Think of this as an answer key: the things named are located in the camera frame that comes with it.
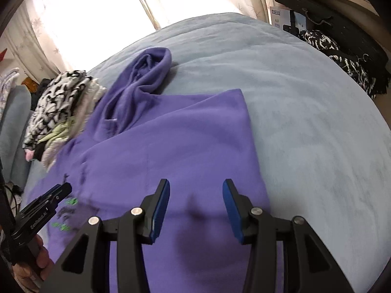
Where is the folded green garment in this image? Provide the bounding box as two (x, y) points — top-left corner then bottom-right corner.
(37, 117), (77, 147)

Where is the folded black garment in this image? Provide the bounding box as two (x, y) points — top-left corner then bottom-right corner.
(32, 140), (46, 162)

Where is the person's left hand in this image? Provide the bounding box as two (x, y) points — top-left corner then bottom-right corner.
(12, 234), (57, 292)

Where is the light blue bed blanket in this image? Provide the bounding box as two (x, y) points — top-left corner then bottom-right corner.
(24, 12), (391, 293)

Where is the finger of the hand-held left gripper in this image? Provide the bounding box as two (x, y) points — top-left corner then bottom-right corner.
(36, 182), (73, 211)

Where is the white cardboard box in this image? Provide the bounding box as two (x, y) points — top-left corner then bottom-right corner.
(269, 6), (306, 31)

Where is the purple hoodie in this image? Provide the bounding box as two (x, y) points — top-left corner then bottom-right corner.
(24, 47), (275, 293)

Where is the black and white patterned cloth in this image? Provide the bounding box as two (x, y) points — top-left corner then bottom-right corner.
(298, 30), (391, 98)

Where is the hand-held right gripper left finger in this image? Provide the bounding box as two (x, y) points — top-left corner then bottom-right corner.
(40, 178), (170, 293)

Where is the black cable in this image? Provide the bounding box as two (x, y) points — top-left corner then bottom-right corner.
(4, 183), (25, 217)

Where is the black and white patterned garment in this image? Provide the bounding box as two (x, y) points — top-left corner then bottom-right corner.
(23, 70), (101, 153)

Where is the grey blue pillow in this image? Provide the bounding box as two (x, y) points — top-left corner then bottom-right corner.
(0, 85), (33, 190)

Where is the dark knitted blanket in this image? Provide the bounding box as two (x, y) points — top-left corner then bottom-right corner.
(31, 79), (58, 110)

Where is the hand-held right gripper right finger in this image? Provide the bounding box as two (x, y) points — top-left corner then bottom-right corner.
(222, 178), (355, 293)

